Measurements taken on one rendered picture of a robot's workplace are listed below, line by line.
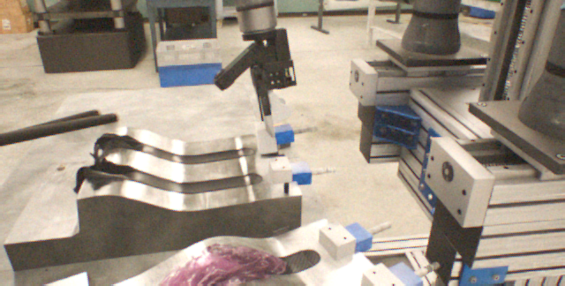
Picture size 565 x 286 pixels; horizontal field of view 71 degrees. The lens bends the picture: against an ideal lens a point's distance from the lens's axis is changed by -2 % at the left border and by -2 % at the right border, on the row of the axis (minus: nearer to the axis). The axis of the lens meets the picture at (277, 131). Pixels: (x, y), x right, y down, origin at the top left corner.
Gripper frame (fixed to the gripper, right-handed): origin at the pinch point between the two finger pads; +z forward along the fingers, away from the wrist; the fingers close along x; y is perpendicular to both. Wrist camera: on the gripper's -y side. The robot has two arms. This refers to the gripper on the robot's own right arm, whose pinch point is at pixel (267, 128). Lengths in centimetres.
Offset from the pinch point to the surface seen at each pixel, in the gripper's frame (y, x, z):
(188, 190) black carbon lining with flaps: -17.6, -9.9, 5.2
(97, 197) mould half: -30.7, -17.8, -0.7
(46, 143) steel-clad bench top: -57, 33, 1
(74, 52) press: -146, 377, -3
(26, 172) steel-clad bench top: -57, 18, 4
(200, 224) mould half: -16.2, -16.5, 9.2
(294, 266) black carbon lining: -2.7, -29.0, 13.1
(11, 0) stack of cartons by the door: -274, 597, -81
